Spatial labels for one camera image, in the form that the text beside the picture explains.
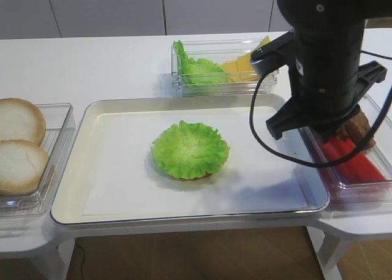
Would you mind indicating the front brown meat patty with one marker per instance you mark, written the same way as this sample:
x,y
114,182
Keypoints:
x,y
354,128

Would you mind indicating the clear patty tomato container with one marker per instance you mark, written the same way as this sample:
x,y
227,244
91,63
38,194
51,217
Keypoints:
x,y
379,155

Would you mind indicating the flat yellow cheese slice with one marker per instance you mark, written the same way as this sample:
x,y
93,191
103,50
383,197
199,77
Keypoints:
x,y
231,69

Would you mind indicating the top bun half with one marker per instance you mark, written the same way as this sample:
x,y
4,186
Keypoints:
x,y
21,120

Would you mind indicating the clear lettuce cheese container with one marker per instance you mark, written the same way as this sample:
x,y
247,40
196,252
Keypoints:
x,y
219,51

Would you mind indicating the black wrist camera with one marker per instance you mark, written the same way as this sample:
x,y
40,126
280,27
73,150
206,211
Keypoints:
x,y
275,54

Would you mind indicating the front bun half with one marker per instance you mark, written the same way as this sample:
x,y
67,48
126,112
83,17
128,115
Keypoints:
x,y
22,166

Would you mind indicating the green lettuce in container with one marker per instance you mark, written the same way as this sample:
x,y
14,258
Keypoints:
x,y
200,71

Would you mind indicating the upright orange cheese slice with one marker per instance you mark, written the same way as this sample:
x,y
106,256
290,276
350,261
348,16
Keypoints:
x,y
245,59

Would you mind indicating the white rectangular tray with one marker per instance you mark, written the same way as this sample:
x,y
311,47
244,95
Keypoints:
x,y
111,175

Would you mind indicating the clear bun container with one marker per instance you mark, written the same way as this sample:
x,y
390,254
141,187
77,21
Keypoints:
x,y
57,142

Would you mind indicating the stacked red tomato slices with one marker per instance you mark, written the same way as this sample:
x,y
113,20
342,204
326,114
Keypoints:
x,y
359,169

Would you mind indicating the bun half under lettuce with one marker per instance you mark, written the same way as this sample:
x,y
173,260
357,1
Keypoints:
x,y
192,179

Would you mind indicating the red tomato slice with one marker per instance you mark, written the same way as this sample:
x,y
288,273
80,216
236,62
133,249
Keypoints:
x,y
334,148

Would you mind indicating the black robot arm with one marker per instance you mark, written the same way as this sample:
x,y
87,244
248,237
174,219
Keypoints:
x,y
328,17

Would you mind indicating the green lettuce leaf on tray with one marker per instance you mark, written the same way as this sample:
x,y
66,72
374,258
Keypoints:
x,y
189,150

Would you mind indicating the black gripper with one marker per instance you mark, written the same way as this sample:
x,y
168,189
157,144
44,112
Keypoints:
x,y
326,82

